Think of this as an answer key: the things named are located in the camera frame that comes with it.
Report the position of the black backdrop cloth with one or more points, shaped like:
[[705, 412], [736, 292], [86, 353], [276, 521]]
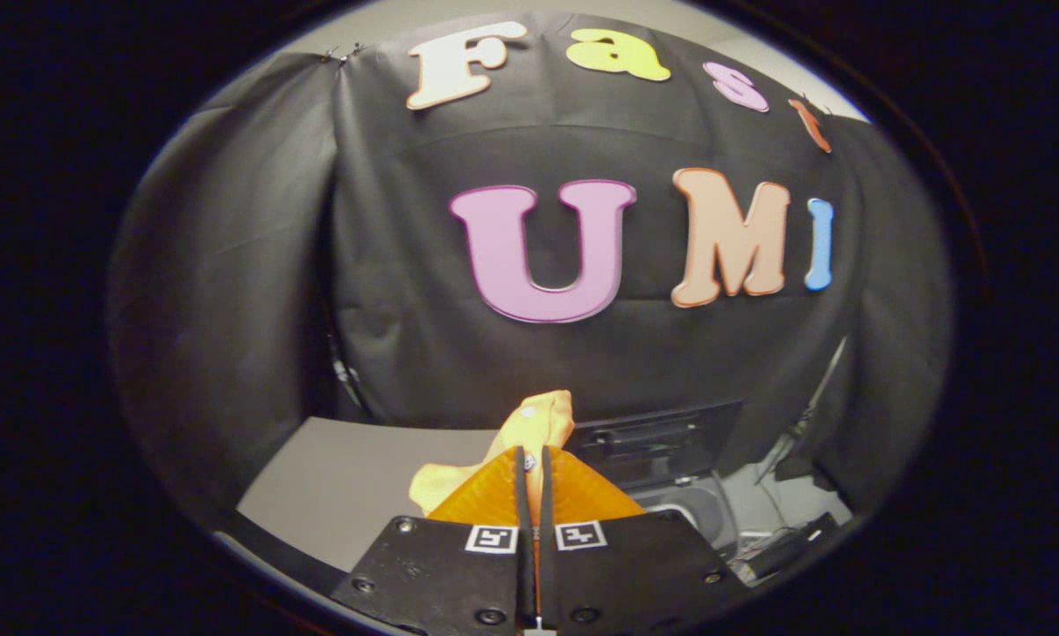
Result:
[[423, 336]]

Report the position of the orange garment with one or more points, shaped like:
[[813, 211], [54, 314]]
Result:
[[542, 422]]

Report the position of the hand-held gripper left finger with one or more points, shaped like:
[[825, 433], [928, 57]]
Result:
[[441, 574]]

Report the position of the white cabinet with dark top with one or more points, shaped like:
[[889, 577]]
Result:
[[335, 477]]

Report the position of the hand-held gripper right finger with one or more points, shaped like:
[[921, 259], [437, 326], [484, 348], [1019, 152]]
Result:
[[635, 574]]

